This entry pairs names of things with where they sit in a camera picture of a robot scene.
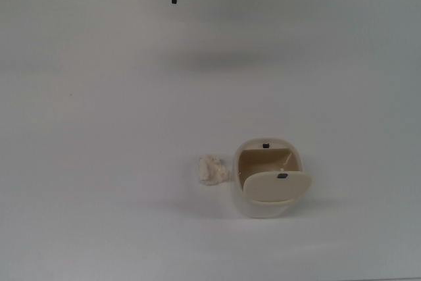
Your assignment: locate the white paper trash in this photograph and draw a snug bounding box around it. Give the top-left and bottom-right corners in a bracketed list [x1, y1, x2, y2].
[197, 153, 232, 186]

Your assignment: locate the small cream bin with lid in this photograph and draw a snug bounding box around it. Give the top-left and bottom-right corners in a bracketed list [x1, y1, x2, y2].
[232, 138, 313, 220]

